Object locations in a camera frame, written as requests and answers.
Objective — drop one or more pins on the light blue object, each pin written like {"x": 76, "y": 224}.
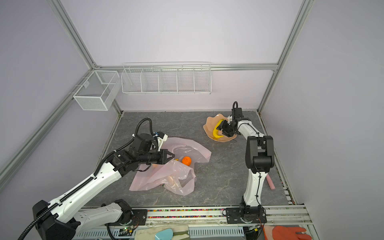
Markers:
{"x": 166, "y": 234}

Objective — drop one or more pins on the orange tangerine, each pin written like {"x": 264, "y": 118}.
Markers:
{"x": 187, "y": 161}

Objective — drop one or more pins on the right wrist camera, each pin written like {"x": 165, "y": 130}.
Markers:
{"x": 237, "y": 114}

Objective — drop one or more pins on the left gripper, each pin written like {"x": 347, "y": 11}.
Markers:
{"x": 163, "y": 159}

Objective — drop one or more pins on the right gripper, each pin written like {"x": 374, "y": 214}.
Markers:
{"x": 222, "y": 126}

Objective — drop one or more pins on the beige scalloped fruit bowl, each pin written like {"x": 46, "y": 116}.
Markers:
{"x": 210, "y": 124}

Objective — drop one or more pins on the yellow green banana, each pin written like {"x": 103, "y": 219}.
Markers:
{"x": 216, "y": 130}

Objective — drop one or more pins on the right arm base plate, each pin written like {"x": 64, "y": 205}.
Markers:
{"x": 247, "y": 215}

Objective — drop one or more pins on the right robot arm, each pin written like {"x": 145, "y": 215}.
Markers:
{"x": 259, "y": 159}

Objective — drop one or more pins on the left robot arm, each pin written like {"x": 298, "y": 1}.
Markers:
{"x": 62, "y": 218}

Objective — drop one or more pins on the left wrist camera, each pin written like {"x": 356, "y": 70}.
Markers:
{"x": 161, "y": 137}

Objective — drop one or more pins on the red rubber glove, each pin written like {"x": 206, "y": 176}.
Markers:
{"x": 285, "y": 233}

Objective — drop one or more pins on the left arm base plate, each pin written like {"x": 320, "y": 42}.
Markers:
{"x": 136, "y": 217}

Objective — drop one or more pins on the white mesh box basket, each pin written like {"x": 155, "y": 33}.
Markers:
{"x": 98, "y": 91}

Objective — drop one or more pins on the pink plastic bag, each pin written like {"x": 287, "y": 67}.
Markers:
{"x": 174, "y": 175}

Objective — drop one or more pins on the white wire shelf basket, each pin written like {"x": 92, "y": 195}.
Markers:
{"x": 167, "y": 78}

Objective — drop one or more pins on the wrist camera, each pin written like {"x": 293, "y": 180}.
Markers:
{"x": 237, "y": 114}
{"x": 161, "y": 137}

